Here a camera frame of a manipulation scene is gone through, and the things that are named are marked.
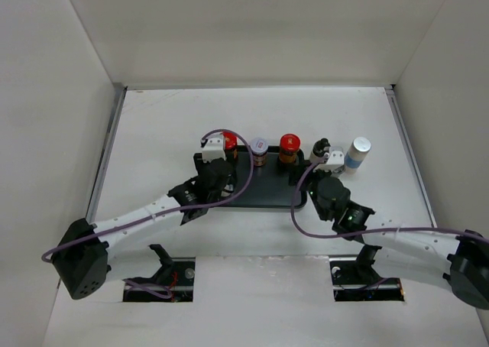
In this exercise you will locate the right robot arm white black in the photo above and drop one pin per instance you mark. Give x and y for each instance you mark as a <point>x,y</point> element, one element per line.
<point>452,260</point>

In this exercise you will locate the red lid sauce jar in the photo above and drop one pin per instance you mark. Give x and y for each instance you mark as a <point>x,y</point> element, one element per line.
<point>230,146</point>

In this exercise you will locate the silver lid salt canister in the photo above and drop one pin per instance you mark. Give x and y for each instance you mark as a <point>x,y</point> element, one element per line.
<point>357,152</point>

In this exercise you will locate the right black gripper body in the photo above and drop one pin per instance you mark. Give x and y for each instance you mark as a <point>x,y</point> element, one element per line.
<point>321,210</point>

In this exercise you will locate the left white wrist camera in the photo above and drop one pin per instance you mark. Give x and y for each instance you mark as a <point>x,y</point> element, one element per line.
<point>213,148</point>

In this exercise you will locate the black cap seasoning bottle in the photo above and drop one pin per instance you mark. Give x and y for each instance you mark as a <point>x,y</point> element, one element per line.
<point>320,150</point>

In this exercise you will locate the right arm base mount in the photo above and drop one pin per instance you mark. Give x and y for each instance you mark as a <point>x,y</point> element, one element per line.
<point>355,280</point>

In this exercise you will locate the red lid chili jar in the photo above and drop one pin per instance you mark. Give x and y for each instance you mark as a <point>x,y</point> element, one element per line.
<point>288,148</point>

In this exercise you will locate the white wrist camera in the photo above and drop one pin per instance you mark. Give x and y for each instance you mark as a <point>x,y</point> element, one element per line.
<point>213,148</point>
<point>335,163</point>

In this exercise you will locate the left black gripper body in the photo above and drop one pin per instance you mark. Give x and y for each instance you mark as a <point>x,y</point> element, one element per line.
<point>215,199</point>

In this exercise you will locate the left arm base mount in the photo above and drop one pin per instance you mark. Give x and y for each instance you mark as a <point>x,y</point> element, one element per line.
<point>172,282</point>

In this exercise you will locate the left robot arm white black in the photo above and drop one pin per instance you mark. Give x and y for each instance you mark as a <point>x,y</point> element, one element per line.
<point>124,248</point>

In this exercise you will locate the white lid sauce jar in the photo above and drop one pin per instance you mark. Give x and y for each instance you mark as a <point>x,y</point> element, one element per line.
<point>259,149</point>

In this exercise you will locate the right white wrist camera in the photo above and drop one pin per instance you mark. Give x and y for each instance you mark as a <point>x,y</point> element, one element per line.
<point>335,163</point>

